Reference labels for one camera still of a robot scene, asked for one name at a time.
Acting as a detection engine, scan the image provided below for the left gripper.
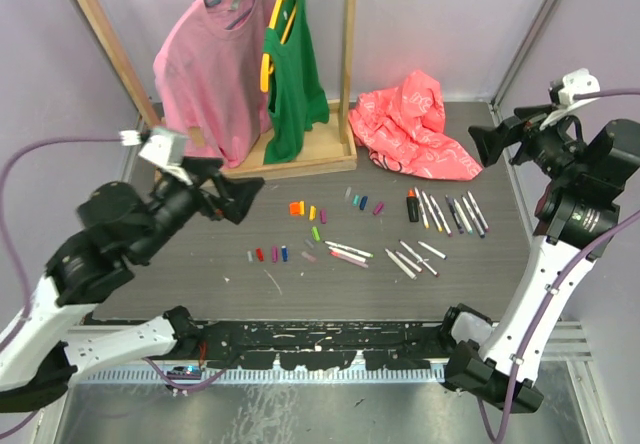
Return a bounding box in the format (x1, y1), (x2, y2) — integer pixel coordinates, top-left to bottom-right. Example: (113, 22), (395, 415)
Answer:
(135, 156), (266, 263)

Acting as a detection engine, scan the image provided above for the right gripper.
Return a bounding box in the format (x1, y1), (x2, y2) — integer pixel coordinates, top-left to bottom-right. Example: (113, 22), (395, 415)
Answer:
(470, 102), (587, 183)

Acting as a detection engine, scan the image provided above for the orange highlighter cap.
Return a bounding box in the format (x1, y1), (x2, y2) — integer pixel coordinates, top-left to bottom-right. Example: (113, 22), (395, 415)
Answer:
(289, 201), (301, 216)

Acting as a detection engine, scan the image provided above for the dark purple pen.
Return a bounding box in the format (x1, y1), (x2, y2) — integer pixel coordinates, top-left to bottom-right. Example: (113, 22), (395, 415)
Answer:
(445, 195), (465, 234)

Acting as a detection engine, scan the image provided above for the navy capped white marker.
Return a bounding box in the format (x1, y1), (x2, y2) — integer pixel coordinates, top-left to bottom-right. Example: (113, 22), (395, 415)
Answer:
(462, 195), (486, 239)

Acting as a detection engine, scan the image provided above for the green marker cap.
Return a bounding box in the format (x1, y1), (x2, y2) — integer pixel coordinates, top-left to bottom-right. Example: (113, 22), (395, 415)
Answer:
(311, 226), (321, 242)

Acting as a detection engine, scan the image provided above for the yellow capped marker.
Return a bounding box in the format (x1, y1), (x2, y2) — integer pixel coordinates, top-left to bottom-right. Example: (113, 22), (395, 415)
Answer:
(422, 191), (444, 233)

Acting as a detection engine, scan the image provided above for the yellow capped white pen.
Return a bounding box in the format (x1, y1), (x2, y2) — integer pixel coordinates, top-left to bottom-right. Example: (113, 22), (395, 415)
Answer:
(414, 187), (430, 229)

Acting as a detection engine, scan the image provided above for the black highlighter body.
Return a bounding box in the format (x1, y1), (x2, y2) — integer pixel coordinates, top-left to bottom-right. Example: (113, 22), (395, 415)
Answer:
(406, 189), (420, 223)

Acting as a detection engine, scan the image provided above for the clear pink pen cap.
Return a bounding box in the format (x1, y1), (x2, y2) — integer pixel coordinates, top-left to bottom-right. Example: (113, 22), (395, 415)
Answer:
(301, 251), (317, 263)

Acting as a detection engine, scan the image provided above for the grey capped white marker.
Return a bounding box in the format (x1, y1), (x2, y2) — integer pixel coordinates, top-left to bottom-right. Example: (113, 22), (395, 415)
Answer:
(329, 247), (366, 260)

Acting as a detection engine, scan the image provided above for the pink pen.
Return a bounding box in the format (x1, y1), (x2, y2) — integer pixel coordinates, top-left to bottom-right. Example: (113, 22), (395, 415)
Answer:
(330, 251), (369, 268)

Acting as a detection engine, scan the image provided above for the green capped marker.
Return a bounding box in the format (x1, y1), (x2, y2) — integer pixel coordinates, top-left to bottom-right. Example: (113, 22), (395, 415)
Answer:
(324, 240), (374, 258)

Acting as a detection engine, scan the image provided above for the brown marker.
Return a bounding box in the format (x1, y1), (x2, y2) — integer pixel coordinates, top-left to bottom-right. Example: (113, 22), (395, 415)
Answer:
(399, 240), (440, 277)

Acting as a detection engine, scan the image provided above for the red capped marker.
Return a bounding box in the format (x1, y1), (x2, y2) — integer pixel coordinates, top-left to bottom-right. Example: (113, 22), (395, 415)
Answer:
(396, 251), (422, 273)

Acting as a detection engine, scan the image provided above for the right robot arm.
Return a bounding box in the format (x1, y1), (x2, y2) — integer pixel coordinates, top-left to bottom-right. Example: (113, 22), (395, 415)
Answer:
(438, 106), (639, 413)

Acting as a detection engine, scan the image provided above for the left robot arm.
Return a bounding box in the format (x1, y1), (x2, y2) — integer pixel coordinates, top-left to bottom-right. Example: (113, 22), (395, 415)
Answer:
(1, 158), (265, 413)

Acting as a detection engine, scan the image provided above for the pink t-shirt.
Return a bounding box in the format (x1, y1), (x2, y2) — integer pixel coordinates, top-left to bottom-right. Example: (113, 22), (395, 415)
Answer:
(153, 0), (274, 168)

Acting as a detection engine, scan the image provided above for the coral printed cloth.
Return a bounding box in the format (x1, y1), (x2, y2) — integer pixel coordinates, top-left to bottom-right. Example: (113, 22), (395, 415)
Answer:
(348, 70), (482, 181)

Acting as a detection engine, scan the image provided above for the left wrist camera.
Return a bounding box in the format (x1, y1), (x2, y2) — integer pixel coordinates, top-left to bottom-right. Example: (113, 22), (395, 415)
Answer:
(139, 127), (193, 185)

